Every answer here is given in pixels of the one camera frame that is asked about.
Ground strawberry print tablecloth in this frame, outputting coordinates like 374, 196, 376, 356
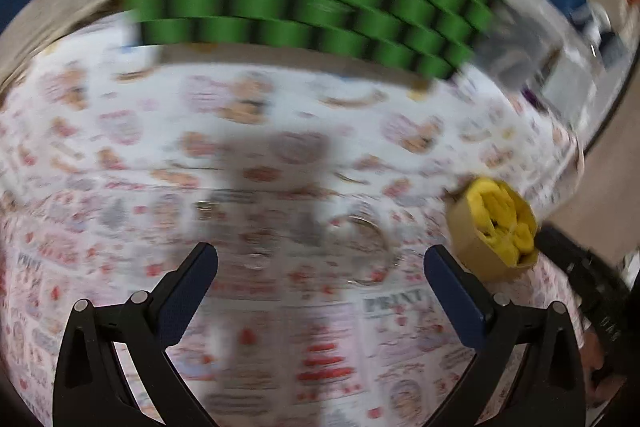
0, 184, 593, 427

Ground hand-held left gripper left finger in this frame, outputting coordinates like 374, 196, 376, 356
52, 243, 219, 427

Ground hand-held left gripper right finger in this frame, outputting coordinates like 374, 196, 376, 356
424, 245, 587, 427

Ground clear plastic container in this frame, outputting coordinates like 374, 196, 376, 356
472, 4, 558, 95

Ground yellow cloth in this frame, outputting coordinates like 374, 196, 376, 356
465, 177, 538, 265

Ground bear print cloth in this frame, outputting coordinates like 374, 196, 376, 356
0, 14, 588, 212

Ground cardboard cup with yellow cloth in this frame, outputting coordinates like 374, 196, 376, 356
445, 176, 540, 284

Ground person's right hand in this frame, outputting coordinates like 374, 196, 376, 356
580, 332, 623, 408

